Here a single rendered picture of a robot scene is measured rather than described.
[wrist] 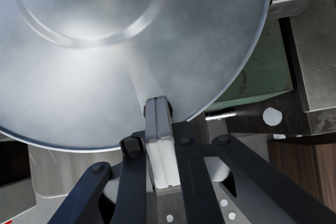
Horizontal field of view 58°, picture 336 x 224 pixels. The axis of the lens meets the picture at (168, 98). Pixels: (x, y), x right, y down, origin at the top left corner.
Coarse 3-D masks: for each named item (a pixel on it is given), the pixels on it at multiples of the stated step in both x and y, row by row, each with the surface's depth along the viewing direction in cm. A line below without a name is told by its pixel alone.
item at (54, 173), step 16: (144, 112) 23; (192, 128) 23; (32, 160) 23; (48, 160) 23; (64, 160) 23; (80, 160) 23; (96, 160) 23; (112, 160) 23; (32, 176) 23; (48, 176) 23; (64, 176) 23; (80, 176) 23; (48, 192) 23; (64, 192) 23
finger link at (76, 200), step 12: (96, 168) 14; (108, 168) 14; (84, 180) 14; (96, 180) 14; (72, 192) 13; (84, 192) 13; (96, 192) 13; (60, 204) 12; (72, 204) 12; (84, 204) 12; (96, 204) 13; (60, 216) 12; (72, 216) 12; (84, 216) 12; (96, 216) 13; (108, 216) 14
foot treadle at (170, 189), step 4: (156, 188) 83; (160, 188) 83; (164, 188) 83; (168, 188) 83; (172, 188) 83; (176, 188) 83; (180, 188) 83; (156, 192) 83; (160, 192) 83; (164, 192) 83; (168, 192) 83; (172, 192) 83
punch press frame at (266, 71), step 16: (272, 32) 38; (256, 48) 38; (272, 48) 37; (256, 64) 37; (272, 64) 37; (240, 80) 37; (256, 80) 37; (272, 80) 37; (288, 80) 37; (224, 96) 37; (240, 96) 37; (256, 96) 38; (272, 96) 44; (208, 112) 83; (224, 112) 83
